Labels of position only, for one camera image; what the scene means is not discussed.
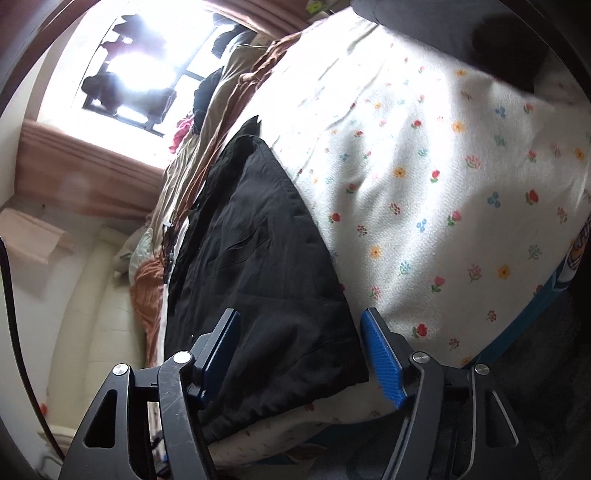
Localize beige duvet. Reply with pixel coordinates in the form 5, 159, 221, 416
152, 44, 269, 227

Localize black folded garment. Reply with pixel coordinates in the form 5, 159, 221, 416
351, 0, 550, 93

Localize black tangled cords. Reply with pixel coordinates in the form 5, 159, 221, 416
159, 217, 178, 278

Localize black framed window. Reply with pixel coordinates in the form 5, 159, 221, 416
81, 14, 218, 139

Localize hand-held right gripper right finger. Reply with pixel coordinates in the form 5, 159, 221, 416
361, 308, 539, 480

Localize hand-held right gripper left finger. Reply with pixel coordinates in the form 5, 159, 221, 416
58, 308, 242, 480

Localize cream padded headboard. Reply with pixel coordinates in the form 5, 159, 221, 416
46, 224, 153, 439

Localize black clothes pile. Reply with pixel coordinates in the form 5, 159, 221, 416
191, 65, 232, 134

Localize black button-up jacket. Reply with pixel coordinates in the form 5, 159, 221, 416
164, 115, 370, 445

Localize light green pillow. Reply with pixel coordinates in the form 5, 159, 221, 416
117, 226, 155, 278

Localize dark hanging garment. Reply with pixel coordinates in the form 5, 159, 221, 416
108, 14, 162, 51
81, 69, 125, 114

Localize cream hanging cloth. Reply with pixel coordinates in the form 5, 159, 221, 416
0, 208, 75, 266

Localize black cable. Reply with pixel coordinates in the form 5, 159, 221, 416
0, 237, 65, 462

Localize orange blanket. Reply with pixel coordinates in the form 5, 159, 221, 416
129, 32, 296, 365

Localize dark clothes on windowsill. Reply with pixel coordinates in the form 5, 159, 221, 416
212, 23, 252, 61

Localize pink clothes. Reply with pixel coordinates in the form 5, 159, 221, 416
168, 115, 197, 155

